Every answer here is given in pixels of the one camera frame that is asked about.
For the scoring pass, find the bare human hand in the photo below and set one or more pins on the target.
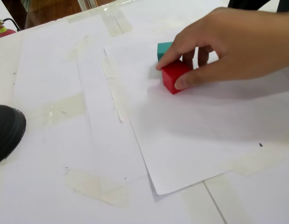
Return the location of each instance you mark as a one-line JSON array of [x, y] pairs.
[[240, 42]]

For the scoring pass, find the teal blue cube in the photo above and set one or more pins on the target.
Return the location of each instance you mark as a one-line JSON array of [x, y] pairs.
[[163, 50]]

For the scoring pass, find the red cube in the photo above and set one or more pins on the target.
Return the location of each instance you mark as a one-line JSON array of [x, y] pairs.
[[171, 77]]

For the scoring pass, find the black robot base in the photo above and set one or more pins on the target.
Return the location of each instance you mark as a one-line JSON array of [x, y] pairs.
[[286, 4]]

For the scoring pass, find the white paper sheet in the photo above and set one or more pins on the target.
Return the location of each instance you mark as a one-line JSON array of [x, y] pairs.
[[53, 70], [193, 140]]

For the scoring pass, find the clear tape strip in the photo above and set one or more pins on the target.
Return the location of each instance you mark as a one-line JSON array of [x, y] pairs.
[[254, 163], [116, 93], [95, 186], [62, 107], [116, 23]]

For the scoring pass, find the brown wooden cabinet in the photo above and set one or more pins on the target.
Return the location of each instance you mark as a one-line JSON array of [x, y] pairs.
[[46, 11]]

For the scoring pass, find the red fire extinguisher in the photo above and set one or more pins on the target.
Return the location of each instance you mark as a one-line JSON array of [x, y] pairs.
[[5, 32]]

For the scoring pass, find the black rounded object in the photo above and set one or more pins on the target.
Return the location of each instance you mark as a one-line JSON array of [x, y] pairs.
[[6, 133]]

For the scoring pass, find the silver metal frame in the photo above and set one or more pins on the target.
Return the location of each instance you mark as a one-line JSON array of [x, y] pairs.
[[88, 4]]

